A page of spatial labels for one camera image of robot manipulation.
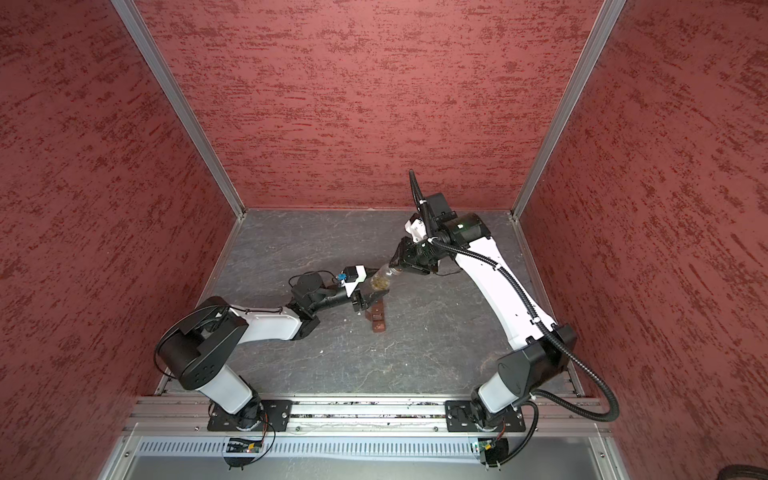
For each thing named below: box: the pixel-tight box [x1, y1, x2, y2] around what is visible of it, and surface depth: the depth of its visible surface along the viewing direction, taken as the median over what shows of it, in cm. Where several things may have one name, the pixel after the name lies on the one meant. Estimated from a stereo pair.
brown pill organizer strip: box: [365, 299, 387, 333], surface depth 92 cm
